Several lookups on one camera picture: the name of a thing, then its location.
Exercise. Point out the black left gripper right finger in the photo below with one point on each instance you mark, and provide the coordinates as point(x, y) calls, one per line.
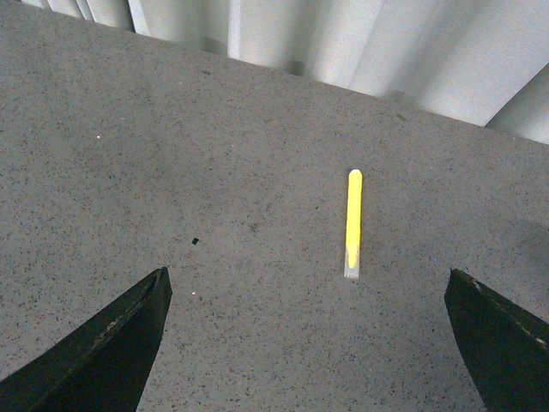
point(504, 347)

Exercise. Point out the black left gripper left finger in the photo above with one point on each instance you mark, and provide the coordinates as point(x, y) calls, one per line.
point(104, 364)

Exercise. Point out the yellow highlighter pen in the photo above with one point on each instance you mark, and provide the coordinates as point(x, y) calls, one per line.
point(353, 224)

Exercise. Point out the white pleated curtain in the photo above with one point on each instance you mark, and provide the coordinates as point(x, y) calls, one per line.
point(481, 62)

